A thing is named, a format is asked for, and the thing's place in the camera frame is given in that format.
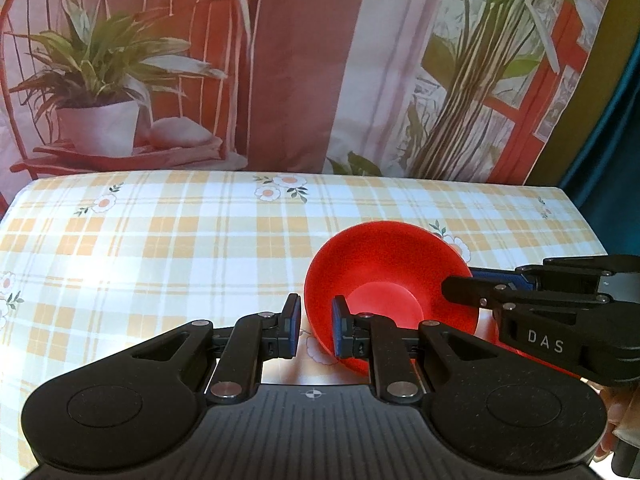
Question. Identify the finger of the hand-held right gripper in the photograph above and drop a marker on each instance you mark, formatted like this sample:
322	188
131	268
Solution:
575	266
535	332

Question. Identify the plaid floral tablecloth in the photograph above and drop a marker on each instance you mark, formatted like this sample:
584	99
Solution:
150	260

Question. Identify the teal curtain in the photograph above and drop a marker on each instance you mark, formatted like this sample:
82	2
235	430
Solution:
620	160

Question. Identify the red plastic bowl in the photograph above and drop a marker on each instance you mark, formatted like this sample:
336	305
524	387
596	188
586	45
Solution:
550	366
390	260

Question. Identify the printed room scene backdrop cloth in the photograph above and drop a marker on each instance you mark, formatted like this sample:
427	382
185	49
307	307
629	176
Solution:
300	60

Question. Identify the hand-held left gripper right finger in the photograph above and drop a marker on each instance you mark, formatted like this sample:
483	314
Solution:
339	329

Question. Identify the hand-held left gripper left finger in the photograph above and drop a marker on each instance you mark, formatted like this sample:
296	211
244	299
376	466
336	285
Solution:
295	321

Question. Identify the person's right hand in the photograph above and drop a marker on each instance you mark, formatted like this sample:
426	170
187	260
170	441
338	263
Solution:
617	410

